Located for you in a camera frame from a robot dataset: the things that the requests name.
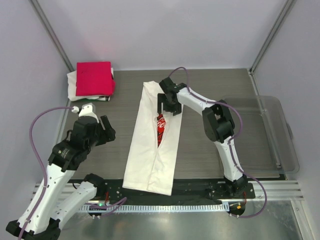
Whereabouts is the right aluminium frame post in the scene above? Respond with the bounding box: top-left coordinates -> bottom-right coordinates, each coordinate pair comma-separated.
248,0 -> 297,75

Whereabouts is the left aluminium frame post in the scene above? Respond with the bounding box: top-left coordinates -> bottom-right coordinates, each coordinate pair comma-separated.
28,0 -> 75,72

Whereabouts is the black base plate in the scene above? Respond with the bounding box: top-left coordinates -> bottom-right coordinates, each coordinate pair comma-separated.
74,177 -> 256,201

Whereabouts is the folded pink t-shirt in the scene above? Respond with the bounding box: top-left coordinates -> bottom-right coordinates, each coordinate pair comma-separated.
75,61 -> 116,97

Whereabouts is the aluminium frame post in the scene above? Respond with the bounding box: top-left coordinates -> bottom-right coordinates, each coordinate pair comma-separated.
248,0 -> 297,75
28,0 -> 75,72

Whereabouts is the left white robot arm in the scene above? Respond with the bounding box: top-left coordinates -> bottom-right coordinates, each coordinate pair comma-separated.
5,115 -> 116,240

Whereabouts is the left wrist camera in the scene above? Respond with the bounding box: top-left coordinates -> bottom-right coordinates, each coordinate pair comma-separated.
71,103 -> 100,123

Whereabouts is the white slotted cable duct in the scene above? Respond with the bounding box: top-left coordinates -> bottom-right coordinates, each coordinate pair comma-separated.
78,202 -> 230,214

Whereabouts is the clear plastic bin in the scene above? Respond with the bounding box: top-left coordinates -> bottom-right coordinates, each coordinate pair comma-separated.
223,95 -> 300,178

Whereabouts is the folded green t-shirt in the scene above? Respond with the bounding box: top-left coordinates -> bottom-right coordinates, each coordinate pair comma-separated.
77,96 -> 111,102

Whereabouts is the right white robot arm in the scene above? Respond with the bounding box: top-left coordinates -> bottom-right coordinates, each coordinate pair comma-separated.
157,77 -> 248,198

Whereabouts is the folded white t-shirt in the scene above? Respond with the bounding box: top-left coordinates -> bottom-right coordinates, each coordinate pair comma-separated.
67,71 -> 102,102

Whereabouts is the white Coca-Cola t-shirt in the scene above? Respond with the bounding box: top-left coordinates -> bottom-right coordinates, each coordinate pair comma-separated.
122,81 -> 182,196

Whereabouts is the aluminium front rail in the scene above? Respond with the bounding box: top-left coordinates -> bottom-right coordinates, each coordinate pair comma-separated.
31,180 -> 305,201

